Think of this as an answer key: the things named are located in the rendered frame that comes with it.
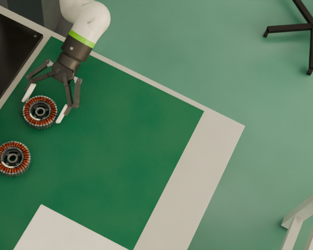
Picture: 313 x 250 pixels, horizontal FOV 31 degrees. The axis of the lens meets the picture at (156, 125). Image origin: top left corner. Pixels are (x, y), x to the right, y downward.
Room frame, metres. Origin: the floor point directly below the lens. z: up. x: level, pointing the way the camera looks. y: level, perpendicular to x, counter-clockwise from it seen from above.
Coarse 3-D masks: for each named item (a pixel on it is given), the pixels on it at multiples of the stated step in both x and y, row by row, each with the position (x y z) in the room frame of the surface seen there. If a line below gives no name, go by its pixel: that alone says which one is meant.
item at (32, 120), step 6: (36, 96) 0.77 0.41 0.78; (42, 96) 0.78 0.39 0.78; (30, 102) 0.75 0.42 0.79; (36, 102) 0.75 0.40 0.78; (42, 102) 0.76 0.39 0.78; (48, 102) 0.76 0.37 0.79; (54, 102) 0.77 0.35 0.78; (24, 108) 0.72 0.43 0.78; (30, 108) 0.73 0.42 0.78; (36, 108) 0.74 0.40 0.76; (42, 108) 0.74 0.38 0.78; (48, 108) 0.75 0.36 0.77; (54, 108) 0.75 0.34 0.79; (24, 114) 0.70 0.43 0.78; (30, 114) 0.70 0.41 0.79; (36, 114) 0.71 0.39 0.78; (42, 114) 0.72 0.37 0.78; (54, 114) 0.73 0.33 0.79; (30, 120) 0.69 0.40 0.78; (36, 120) 0.69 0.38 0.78; (42, 120) 0.70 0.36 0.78; (48, 120) 0.70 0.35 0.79; (54, 120) 0.71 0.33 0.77; (30, 126) 0.67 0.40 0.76; (36, 126) 0.67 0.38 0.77; (42, 126) 0.68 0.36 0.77
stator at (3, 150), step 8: (8, 144) 0.58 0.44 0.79; (16, 144) 0.59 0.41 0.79; (0, 152) 0.55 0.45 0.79; (8, 152) 0.57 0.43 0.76; (24, 152) 0.57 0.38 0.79; (0, 160) 0.53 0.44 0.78; (8, 160) 0.54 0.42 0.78; (16, 160) 0.54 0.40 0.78; (24, 160) 0.55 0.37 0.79; (0, 168) 0.50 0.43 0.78; (8, 168) 0.51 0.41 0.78; (16, 168) 0.51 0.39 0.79; (24, 168) 0.52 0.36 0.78; (16, 176) 0.50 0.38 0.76
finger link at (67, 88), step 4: (64, 76) 0.84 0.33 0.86; (64, 80) 0.83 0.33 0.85; (64, 84) 0.81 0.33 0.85; (68, 84) 0.82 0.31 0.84; (68, 88) 0.81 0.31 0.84; (68, 92) 0.80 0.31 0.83; (68, 96) 0.78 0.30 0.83; (68, 100) 0.77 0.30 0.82; (72, 100) 0.78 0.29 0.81; (68, 104) 0.76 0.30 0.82
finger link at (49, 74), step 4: (48, 72) 0.84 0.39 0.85; (52, 72) 0.84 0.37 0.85; (56, 72) 0.84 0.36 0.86; (40, 76) 0.83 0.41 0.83; (44, 76) 0.83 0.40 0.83; (48, 76) 0.83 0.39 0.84; (52, 76) 0.85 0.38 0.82; (32, 80) 0.81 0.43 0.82; (36, 80) 0.81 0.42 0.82; (40, 80) 0.82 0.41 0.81
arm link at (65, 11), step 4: (60, 0) 1.08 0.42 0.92; (64, 0) 1.07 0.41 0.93; (68, 0) 1.07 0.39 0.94; (72, 0) 1.07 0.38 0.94; (76, 0) 1.07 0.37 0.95; (60, 4) 1.07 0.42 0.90; (64, 4) 1.06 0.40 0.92; (68, 4) 1.06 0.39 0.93; (72, 4) 1.06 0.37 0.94; (60, 8) 1.07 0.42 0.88; (64, 8) 1.06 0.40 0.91; (68, 8) 1.05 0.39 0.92; (64, 12) 1.05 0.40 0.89; (68, 12) 1.04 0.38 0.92; (64, 16) 1.05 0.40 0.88; (68, 16) 1.03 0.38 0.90; (68, 20) 1.04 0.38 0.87
